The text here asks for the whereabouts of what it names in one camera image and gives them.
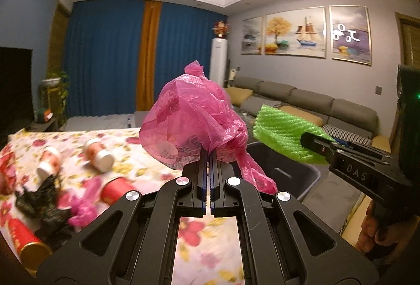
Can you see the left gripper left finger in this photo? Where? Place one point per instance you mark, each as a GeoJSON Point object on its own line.
{"type": "Point", "coordinates": [195, 201]}

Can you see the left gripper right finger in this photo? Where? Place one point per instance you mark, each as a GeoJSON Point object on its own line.
{"type": "Point", "coordinates": [225, 189]}

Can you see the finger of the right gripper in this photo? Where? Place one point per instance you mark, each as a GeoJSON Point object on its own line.
{"type": "Point", "coordinates": [328, 149]}
{"type": "Point", "coordinates": [368, 150]}

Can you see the green foam fruit net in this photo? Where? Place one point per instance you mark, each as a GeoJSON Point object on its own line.
{"type": "Point", "coordinates": [281, 132]}

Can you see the red paper cup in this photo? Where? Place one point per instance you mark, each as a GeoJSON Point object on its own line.
{"type": "Point", "coordinates": [115, 189]}
{"type": "Point", "coordinates": [32, 252]}

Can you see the pink plastic bag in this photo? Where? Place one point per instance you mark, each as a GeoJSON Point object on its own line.
{"type": "Point", "coordinates": [193, 113]}

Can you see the white orange paper cup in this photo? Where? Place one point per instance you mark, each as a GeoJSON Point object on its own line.
{"type": "Point", "coordinates": [98, 155]}

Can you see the black plastic bag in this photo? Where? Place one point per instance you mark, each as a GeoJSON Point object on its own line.
{"type": "Point", "coordinates": [42, 206]}

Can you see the red wrapper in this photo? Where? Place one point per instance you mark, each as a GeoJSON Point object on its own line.
{"type": "Point", "coordinates": [7, 172]}

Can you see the dark grey trash bin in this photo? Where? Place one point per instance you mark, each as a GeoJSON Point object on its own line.
{"type": "Point", "coordinates": [289, 175]}

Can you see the person's right hand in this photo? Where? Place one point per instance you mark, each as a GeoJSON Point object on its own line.
{"type": "Point", "coordinates": [398, 234]}

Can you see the grey sectional sofa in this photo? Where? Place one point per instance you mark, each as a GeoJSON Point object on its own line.
{"type": "Point", "coordinates": [341, 118]}

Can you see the patterned pillow far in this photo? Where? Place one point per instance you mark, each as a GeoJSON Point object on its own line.
{"type": "Point", "coordinates": [253, 105]}

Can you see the yellow cushion far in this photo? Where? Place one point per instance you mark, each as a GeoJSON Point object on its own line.
{"type": "Point", "coordinates": [238, 95]}

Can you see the floral tablecloth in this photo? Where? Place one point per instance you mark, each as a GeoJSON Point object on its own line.
{"type": "Point", "coordinates": [92, 169]}

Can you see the purple abstract painting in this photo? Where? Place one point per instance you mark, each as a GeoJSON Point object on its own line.
{"type": "Point", "coordinates": [350, 34]}

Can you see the sailboat painting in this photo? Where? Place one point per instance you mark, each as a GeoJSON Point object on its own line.
{"type": "Point", "coordinates": [296, 33]}

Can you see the white standing air conditioner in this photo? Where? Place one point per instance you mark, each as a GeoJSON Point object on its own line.
{"type": "Point", "coordinates": [218, 61]}

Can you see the small landscape painting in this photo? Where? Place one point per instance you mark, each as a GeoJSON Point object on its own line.
{"type": "Point", "coordinates": [252, 35]}

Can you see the orange curtain strip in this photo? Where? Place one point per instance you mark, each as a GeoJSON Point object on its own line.
{"type": "Point", "coordinates": [147, 56]}

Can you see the red flower ornament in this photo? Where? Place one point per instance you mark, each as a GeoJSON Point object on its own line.
{"type": "Point", "coordinates": [221, 29]}

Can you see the plant on wooden stand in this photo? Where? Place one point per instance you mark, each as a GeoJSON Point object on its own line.
{"type": "Point", "coordinates": [54, 94]}

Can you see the blue curtains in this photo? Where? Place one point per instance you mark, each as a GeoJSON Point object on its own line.
{"type": "Point", "coordinates": [102, 45]}

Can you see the black television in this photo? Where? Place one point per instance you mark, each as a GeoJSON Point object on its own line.
{"type": "Point", "coordinates": [16, 93]}

